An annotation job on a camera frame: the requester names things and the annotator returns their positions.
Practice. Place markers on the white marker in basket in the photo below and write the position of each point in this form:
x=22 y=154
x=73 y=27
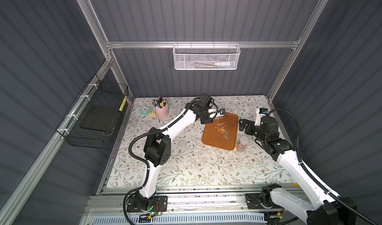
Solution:
x=225 y=64

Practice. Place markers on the black wire wall basket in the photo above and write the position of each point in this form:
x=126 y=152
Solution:
x=92 y=120

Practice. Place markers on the pink pen cup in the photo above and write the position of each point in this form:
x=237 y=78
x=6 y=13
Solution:
x=162 y=113

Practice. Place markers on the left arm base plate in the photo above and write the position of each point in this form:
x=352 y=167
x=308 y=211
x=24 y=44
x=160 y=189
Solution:
x=137 y=204

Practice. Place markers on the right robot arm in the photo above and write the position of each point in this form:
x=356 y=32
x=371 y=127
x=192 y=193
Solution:
x=324 y=205

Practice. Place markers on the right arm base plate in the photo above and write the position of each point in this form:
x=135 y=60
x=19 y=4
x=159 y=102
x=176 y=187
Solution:
x=254 y=202

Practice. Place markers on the small green alarm clock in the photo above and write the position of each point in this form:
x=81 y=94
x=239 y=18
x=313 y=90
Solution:
x=145 y=110

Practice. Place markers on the round patterned jar lid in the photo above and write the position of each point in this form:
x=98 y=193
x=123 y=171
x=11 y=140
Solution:
x=183 y=143

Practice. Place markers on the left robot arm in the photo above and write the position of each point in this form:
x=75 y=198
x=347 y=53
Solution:
x=157 y=148

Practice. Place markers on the pens in pink cup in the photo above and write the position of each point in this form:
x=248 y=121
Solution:
x=159 y=103

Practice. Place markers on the white mesh wall basket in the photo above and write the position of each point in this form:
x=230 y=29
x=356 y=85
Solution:
x=202 y=56

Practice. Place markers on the brown wooden tray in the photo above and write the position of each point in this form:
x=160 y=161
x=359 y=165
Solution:
x=212 y=138

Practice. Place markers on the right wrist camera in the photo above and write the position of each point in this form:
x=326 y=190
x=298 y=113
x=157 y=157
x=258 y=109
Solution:
x=260 y=112

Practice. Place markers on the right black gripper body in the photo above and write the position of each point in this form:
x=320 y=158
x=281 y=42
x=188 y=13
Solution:
x=249 y=125

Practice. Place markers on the pile of lollipop candies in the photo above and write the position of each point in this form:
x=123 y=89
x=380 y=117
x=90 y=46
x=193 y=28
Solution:
x=220 y=128

